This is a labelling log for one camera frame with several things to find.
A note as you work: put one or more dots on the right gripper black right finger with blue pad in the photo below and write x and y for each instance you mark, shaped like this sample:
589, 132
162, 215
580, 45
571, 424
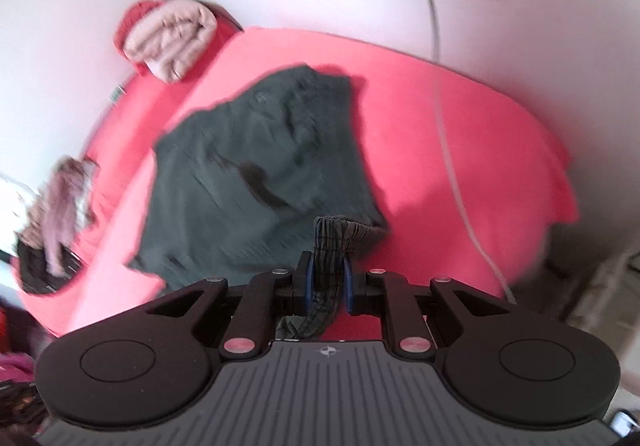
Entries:
389, 297

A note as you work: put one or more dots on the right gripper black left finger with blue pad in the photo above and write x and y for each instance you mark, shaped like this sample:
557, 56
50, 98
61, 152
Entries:
267, 298

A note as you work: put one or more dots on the dark green pants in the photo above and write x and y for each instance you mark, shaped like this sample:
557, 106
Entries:
249, 185

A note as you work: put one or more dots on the red blanket front surface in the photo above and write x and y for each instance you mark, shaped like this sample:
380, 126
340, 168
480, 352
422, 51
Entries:
469, 181

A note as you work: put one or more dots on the red bed sheet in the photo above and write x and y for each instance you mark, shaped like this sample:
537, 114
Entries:
129, 131

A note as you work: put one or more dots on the mauve clothes pile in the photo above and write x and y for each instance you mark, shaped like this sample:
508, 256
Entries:
60, 210

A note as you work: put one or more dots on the black garment with trim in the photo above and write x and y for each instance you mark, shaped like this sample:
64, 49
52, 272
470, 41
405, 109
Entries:
32, 268

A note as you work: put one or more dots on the small green label card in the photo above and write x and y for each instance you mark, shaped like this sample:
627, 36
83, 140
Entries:
116, 94

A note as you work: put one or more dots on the folded pink quilt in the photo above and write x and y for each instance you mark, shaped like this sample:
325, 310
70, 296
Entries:
172, 38

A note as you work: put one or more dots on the red pillow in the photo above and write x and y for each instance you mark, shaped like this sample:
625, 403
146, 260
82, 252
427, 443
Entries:
132, 16

